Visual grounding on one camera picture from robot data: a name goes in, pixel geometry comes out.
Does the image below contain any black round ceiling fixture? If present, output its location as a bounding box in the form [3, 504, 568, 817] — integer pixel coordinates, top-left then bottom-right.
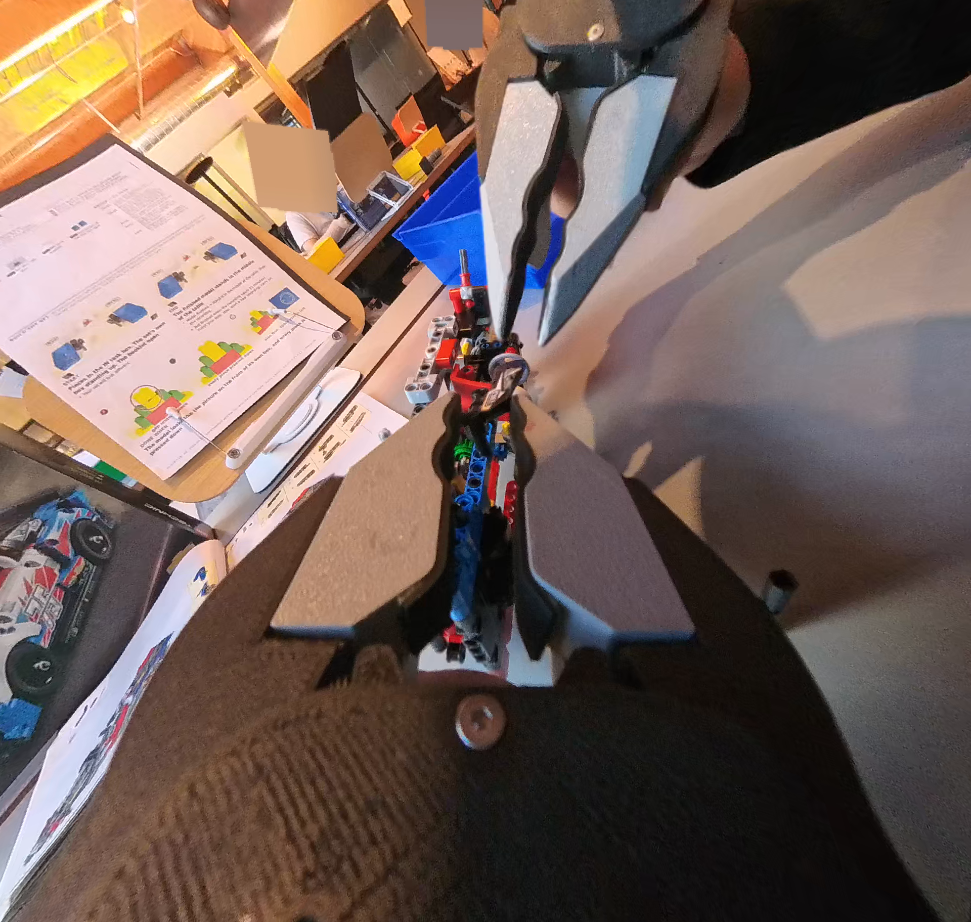
[168, 0, 235, 33]

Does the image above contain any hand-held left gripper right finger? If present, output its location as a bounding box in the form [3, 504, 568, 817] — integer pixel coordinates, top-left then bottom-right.
[510, 394, 697, 659]

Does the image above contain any person's right hand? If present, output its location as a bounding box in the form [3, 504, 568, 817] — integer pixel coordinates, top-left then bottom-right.
[679, 30, 754, 180]

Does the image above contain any instruction sheet on stand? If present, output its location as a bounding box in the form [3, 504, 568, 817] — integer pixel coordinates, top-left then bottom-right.
[0, 131, 367, 503]

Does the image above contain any clear plastic box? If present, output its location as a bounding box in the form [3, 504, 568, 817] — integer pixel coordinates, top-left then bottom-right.
[337, 169, 416, 231]

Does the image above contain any white clamp bar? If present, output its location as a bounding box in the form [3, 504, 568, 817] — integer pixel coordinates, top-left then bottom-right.
[225, 329, 347, 473]

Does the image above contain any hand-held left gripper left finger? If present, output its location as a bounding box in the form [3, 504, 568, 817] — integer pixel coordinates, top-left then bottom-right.
[269, 393, 462, 653]

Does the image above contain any white stand base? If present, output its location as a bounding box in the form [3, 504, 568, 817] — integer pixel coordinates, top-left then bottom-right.
[241, 365, 363, 495]

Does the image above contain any person's right forearm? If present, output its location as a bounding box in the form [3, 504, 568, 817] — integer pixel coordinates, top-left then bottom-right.
[683, 0, 971, 189]

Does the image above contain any black round-top stand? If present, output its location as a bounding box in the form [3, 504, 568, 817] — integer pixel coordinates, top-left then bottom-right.
[184, 154, 276, 231]

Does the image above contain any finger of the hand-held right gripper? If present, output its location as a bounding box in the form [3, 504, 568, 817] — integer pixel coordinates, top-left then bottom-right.
[537, 72, 681, 348]
[478, 77, 568, 340]

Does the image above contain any toy car chassis model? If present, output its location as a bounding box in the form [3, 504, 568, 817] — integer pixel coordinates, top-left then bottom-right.
[402, 249, 534, 671]

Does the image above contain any open instruction booklet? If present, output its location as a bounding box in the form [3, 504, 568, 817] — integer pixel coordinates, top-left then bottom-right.
[0, 389, 412, 904]

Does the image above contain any blue plastic bin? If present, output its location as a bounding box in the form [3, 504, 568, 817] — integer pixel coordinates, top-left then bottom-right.
[391, 150, 571, 291]

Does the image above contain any black toy set box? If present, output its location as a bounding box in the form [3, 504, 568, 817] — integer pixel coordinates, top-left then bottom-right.
[0, 423, 218, 796]

